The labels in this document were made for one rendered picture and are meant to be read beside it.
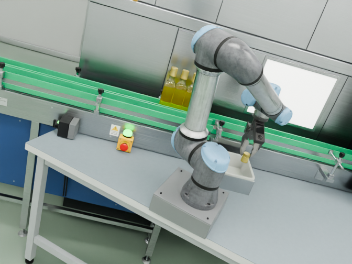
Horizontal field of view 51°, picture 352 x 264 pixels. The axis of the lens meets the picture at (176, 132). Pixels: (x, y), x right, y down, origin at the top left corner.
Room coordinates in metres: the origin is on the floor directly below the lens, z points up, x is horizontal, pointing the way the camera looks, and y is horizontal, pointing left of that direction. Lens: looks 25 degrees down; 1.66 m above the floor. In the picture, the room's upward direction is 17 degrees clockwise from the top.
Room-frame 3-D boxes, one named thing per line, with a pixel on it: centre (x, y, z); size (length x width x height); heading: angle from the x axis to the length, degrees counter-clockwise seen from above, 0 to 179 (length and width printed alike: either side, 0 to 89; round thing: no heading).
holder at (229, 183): (1.62, -0.32, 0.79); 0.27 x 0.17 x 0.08; 7
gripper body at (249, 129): (1.59, -0.35, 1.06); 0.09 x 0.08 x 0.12; 5
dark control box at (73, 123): (1.53, 0.50, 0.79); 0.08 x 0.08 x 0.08; 7
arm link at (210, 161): (1.23, -0.16, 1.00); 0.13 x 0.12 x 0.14; 45
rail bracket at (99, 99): (1.57, 0.39, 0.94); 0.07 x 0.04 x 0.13; 7
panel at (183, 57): (1.96, -0.31, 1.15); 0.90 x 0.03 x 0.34; 97
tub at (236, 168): (1.60, -0.32, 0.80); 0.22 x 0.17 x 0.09; 7
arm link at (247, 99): (1.50, -0.29, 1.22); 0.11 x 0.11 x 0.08; 45
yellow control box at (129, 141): (1.57, 0.22, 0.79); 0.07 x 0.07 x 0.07; 7
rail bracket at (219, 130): (1.68, -0.20, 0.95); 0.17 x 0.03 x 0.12; 7
